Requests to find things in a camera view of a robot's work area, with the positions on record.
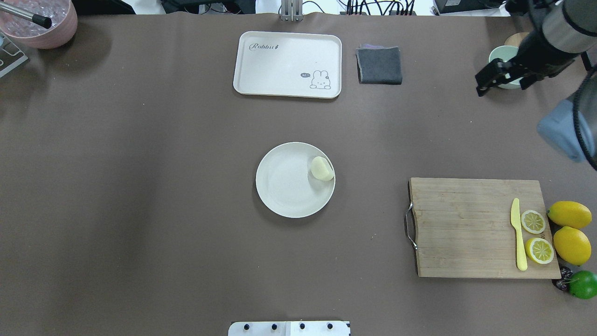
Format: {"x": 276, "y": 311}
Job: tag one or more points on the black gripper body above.
{"x": 537, "y": 50}

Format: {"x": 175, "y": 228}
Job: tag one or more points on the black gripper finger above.
{"x": 527, "y": 81}
{"x": 488, "y": 77}

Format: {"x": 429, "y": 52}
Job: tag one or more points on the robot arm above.
{"x": 562, "y": 31}

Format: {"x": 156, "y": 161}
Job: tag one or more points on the pale yellow bun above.
{"x": 321, "y": 169}

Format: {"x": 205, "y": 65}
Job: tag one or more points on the white rabbit tray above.
{"x": 288, "y": 65}

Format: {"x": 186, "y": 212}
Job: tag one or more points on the light green bowl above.
{"x": 505, "y": 52}

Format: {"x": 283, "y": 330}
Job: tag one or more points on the round wooden stand base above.
{"x": 516, "y": 39}

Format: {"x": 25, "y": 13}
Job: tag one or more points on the folded grey cloth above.
{"x": 379, "y": 65}

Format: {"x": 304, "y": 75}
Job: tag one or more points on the upper whole lemon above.
{"x": 570, "y": 214}

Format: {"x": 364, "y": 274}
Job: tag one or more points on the whole lemon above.
{"x": 570, "y": 214}
{"x": 572, "y": 245}

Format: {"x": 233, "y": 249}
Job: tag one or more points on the upper lemon slice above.
{"x": 533, "y": 222}

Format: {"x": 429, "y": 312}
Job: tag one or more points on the lemon slice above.
{"x": 533, "y": 222}
{"x": 539, "y": 250}

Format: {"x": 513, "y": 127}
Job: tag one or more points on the wooden cutting board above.
{"x": 461, "y": 227}

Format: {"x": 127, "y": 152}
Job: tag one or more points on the lower lemon slice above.
{"x": 539, "y": 250}

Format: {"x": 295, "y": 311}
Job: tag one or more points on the lower whole lemon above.
{"x": 572, "y": 245}

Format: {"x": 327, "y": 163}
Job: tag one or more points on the yellow plastic knife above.
{"x": 515, "y": 222}

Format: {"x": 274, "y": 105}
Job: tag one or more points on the dark purple grapes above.
{"x": 563, "y": 283}

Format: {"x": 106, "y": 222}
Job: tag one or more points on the green lime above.
{"x": 583, "y": 285}

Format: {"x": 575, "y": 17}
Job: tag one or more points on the white round plate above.
{"x": 286, "y": 185}

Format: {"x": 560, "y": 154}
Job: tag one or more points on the pink ice bucket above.
{"x": 62, "y": 13}

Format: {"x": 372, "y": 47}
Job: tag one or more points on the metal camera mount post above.
{"x": 291, "y": 10}

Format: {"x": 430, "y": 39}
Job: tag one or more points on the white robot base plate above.
{"x": 290, "y": 328}

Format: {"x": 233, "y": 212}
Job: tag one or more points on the white wire rack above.
{"x": 11, "y": 56}

